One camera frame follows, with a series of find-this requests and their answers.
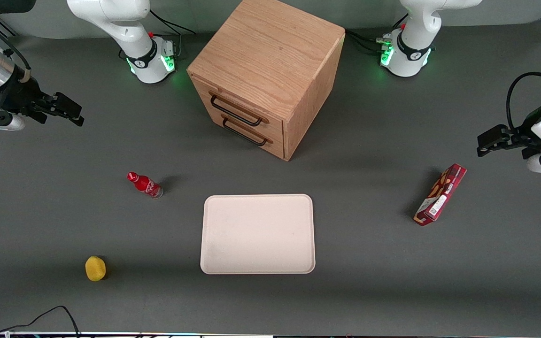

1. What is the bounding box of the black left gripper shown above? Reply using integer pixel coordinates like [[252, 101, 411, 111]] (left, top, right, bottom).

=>
[[477, 104, 541, 160]]

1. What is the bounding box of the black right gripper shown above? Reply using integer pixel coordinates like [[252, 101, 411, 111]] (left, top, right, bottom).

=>
[[0, 70, 85, 128]]

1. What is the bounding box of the wooden drawer with long handle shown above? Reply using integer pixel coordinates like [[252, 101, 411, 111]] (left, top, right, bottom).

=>
[[190, 75, 285, 140]]

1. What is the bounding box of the wooden drawer cabinet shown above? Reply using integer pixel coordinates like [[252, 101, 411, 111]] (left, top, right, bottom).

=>
[[187, 0, 346, 161]]

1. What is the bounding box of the red snack box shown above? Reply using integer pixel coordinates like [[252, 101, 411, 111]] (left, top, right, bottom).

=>
[[413, 163, 468, 227]]

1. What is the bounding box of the red soda bottle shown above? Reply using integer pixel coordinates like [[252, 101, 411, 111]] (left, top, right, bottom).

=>
[[127, 171, 164, 200]]

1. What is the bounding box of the yellow lemon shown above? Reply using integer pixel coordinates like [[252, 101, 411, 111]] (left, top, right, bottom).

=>
[[85, 255, 107, 282]]

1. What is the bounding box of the beige rectangular tray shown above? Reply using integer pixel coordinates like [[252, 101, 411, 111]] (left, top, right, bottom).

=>
[[200, 193, 317, 276]]

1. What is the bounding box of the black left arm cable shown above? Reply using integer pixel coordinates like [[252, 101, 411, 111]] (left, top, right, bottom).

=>
[[506, 71, 541, 133]]

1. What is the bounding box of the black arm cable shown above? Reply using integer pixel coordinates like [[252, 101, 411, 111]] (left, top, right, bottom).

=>
[[0, 13, 32, 81], [506, 71, 541, 133]]

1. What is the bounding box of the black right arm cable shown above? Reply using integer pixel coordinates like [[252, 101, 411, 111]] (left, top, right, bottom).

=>
[[0, 13, 32, 81]]

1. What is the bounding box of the black right base cable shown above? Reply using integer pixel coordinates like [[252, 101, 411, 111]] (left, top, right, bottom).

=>
[[148, 9, 197, 58]]

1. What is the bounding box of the black base cable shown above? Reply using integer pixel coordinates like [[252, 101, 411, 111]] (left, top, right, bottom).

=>
[[148, 9, 197, 58], [345, 13, 410, 53]]

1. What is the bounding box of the black left base cable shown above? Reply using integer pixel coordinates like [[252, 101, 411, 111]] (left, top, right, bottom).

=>
[[345, 13, 410, 53]]

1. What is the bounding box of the black cable at table edge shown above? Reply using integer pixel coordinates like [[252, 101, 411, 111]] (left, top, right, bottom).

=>
[[0, 305, 81, 337]]

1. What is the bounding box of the wooden drawer with short handle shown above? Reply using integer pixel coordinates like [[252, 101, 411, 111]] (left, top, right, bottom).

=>
[[209, 109, 286, 161]]

